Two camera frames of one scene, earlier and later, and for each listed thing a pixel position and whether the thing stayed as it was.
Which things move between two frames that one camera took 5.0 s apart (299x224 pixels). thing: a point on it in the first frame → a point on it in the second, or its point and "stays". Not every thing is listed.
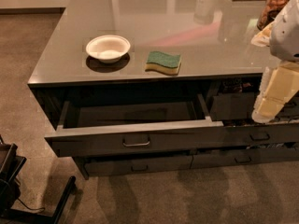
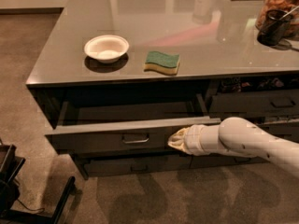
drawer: [136, 163] stays
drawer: [112, 124] stays
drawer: [242, 158] stays
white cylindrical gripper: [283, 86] → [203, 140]
